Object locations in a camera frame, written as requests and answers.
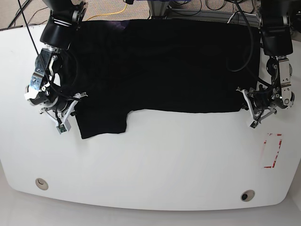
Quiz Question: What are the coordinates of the black floor cable left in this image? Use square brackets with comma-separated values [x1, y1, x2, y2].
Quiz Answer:
[8, 0, 50, 28]

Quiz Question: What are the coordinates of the yellow cable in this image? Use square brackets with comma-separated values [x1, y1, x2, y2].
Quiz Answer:
[86, 2, 130, 21]

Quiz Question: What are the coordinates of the aluminium frame stand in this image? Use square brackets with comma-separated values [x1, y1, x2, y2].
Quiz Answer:
[147, 0, 258, 26]

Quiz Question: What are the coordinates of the red tape rectangle marking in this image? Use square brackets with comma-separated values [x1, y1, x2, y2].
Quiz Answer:
[261, 133, 283, 169]

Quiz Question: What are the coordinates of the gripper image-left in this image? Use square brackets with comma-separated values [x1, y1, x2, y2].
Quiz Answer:
[39, 98, 79, 127]

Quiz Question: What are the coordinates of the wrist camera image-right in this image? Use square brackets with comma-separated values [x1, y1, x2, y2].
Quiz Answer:
[250, 121, 258, 129]

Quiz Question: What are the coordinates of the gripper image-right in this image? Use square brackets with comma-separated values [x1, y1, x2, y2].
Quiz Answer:
[237, 87, 277, 127]

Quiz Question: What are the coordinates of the black robot arm image-left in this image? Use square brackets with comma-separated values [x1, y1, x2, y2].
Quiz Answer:
[24, 0, 88, 134]

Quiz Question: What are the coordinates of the right table cable grommet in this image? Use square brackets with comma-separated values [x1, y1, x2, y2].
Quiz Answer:
[241, 190, 255, 202]

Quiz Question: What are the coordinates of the black t-shirt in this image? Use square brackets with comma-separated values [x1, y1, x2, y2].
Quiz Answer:
[59, 19, 261, 139]

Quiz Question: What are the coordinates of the table cable grommet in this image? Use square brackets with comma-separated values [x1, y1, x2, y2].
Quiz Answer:
[35, 178, 48, 191]
[241, 190, 255, 202]

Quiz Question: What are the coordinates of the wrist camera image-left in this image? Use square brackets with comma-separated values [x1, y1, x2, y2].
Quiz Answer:
[56, 121, 71, 134]

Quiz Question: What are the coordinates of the left table cable grommet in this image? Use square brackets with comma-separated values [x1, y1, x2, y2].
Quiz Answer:
[35, 178, 48, 191]

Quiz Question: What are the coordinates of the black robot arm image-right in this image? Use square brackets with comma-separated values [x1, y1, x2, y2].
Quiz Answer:
[238, 0, 301, 128]

